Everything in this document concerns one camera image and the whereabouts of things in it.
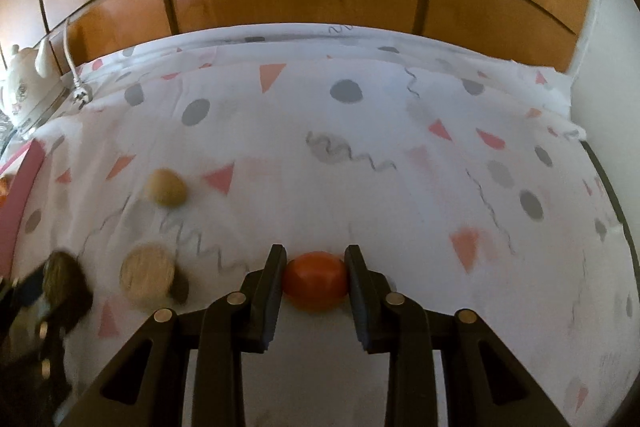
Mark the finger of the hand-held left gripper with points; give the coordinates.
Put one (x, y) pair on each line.
(27, 292)
(50, 357)

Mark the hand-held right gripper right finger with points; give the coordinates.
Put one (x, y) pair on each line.
(357, 292)

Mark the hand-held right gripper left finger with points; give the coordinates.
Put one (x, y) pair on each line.
(272, 292)

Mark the dark round radish piece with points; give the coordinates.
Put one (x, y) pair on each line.
(67, 287)

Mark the red tomato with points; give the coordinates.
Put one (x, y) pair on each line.
(315, 282)

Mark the small orange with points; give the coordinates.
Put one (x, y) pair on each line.
(2, 191)

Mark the pink shallow tray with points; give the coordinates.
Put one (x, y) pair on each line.
(22, 187)

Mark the small round potato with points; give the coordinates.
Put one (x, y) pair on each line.
(165, 188)

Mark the white ceramic electric kettle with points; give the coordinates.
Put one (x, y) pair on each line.
(25, 92)

